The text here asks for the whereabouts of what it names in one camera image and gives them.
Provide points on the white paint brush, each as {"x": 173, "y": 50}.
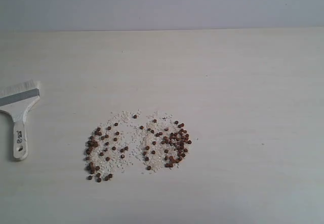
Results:
{"x": 16, "y": 101}

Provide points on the brown beans and rice pile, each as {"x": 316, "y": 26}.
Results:
{"x": 156, "y": 141}

